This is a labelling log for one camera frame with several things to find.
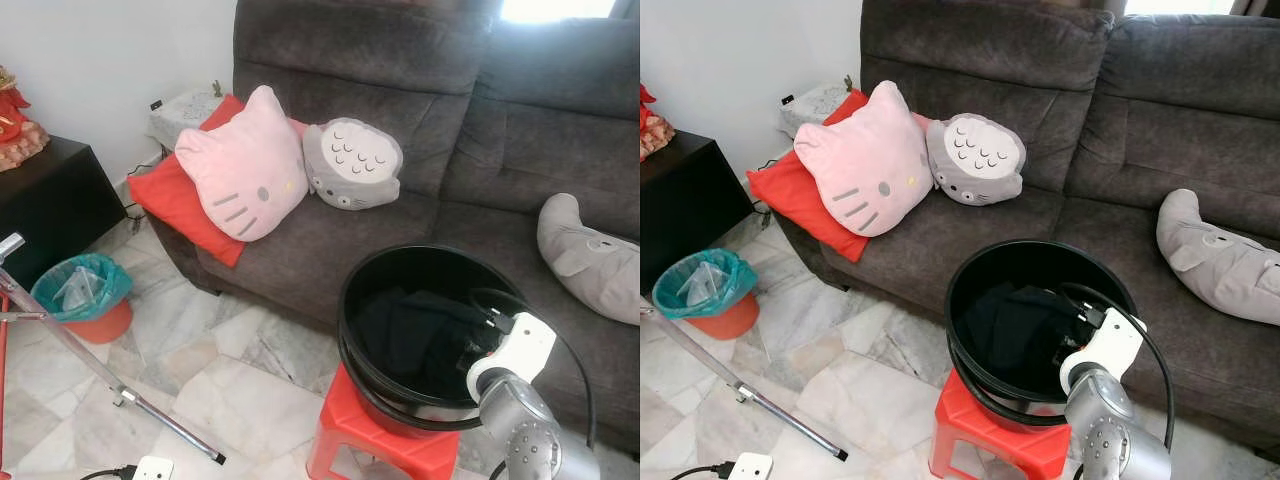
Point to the black plastic bucket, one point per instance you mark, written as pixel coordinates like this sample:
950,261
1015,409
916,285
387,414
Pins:
985,275
380,275

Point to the silver metal clothes rack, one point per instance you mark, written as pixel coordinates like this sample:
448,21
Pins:
80,340
700,352

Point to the long grey plush toy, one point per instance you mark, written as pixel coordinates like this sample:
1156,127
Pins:
1220,265
590,265

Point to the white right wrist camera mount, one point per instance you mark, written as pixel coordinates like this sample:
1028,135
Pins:
525,345
1115,340

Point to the red square cushion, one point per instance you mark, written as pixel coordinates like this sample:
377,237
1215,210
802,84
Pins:
790,195
170,205

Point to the pink cat face cushion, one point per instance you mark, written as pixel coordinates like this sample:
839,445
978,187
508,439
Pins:
245,170
865,165

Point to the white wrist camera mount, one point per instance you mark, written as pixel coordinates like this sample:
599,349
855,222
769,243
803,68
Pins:
1115,340
750,466
525,345
153,468

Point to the grey totoro cushion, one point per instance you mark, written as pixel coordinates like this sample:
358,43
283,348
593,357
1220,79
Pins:
975,160
350,165

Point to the red fortune god figurine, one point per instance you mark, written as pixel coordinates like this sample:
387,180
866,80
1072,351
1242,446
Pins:
20,130
655,130

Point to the clear plastic wrapper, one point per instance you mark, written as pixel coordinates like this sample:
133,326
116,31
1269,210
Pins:
78,288
700,283

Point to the red plastic stool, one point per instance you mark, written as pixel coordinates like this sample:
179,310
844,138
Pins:
350,420
970,425

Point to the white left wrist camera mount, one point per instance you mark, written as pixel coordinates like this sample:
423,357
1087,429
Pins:
153,468
750,466

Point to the black TV cabinet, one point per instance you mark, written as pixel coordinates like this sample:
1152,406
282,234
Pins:
690,200
50,210

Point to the dark grey fabric sofa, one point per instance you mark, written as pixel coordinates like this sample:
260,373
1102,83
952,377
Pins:
1000,50
400,120

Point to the orange waste bin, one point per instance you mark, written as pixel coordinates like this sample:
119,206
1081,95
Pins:
730,325
105,325

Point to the teal bin liner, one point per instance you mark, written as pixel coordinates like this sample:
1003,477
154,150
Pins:
730,270
105,275

